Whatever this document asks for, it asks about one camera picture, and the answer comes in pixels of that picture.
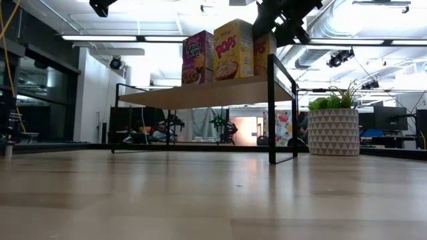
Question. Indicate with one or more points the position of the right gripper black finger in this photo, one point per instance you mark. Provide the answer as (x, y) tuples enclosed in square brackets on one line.
[(267, 16)]

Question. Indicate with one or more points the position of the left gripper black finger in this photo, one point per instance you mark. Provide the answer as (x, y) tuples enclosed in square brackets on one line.
[(102, 6)]

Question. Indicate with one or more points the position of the yellow Corn Pops cereal box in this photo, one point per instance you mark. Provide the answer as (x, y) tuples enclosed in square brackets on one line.
[(263, 56), (233, 50)]

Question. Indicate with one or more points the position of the magenta Raisin Bran cereal box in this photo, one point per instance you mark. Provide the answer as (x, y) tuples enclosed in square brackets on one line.
[(197, 56)]

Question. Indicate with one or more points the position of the black background robot arm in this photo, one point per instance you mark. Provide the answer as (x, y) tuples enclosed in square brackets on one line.
[(173, 125)]

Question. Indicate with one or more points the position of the background robot arm green light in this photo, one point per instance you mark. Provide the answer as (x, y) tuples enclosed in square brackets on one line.
[(227, 128)]

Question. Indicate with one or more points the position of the long ceiling light bar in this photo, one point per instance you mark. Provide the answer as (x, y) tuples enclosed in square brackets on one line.
[(347, 41)]

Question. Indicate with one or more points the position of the round black ceiling spotlight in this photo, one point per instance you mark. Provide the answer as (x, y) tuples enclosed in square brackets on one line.
[(115, 62)]

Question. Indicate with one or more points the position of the black ceiling track fixture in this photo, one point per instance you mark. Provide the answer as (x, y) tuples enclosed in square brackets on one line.
[(380, 2)]

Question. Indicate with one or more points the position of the green artificial plant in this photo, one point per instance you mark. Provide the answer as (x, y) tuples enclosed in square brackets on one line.
[(322, 102)]

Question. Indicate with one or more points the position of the small black track light cluster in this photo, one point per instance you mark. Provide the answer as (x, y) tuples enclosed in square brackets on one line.
[(370, 85)]

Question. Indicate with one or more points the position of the person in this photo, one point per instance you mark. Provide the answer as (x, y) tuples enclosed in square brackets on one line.
[(161, 133), (303, 126)]

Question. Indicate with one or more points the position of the floral printed banner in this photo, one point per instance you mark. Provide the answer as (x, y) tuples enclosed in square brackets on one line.
[(282, 128)]

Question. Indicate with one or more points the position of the large dark monitor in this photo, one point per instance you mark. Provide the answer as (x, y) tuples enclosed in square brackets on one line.
[(133, 120)]

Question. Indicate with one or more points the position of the white triangle-patterned plant pot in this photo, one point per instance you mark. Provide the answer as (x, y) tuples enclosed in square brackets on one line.
[(333, 133)]

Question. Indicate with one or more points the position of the grey hanging curtain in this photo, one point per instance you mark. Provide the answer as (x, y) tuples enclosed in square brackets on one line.
[(198, 120)]

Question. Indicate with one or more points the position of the blue box on desk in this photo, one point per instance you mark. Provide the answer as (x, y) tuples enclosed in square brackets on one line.
[(370, 133)]

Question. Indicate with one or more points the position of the black computer monitor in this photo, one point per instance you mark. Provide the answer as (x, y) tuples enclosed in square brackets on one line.
[(390, 118), (422, 128)]

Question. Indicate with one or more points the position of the small white cylinder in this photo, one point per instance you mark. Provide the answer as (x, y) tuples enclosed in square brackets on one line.
[(8, 150)]

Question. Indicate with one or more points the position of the large silver ceiling duct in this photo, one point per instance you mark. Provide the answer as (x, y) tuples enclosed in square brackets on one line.
[(325, 20)]

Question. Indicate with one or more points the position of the silver spiral air duct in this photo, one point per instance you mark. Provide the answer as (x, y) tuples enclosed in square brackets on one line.
[(310, 58)]

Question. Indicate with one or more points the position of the wooden shelf with black frame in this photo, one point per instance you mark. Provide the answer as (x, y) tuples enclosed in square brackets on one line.
[(207, 95)]

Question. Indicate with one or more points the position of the orange-lit wall panel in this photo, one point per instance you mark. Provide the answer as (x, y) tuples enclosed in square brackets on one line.
[(245, 131)]

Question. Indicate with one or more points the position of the black rig frame post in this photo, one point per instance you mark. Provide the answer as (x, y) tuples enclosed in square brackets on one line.
[(5, 100)]

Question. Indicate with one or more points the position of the black table edge rail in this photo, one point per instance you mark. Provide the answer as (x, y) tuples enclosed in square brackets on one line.
[(200, 147)]

